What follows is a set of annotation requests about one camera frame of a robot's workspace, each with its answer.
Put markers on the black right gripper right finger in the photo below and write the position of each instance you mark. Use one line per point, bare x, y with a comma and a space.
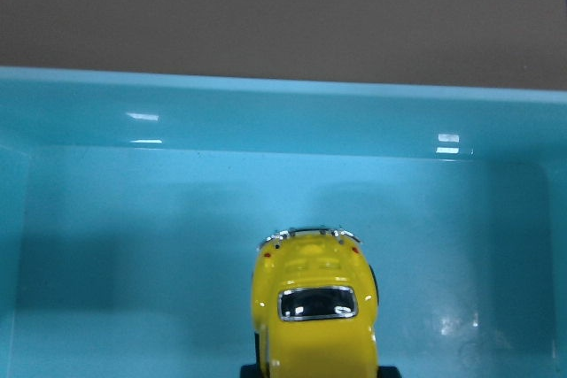
388, 371

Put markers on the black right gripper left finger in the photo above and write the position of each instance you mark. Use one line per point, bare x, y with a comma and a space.
250, 371

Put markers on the yellow beetle toy car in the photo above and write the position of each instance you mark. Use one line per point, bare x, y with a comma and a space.
314, 305

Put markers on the light blue plastic bin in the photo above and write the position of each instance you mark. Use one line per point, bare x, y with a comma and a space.
132, 206

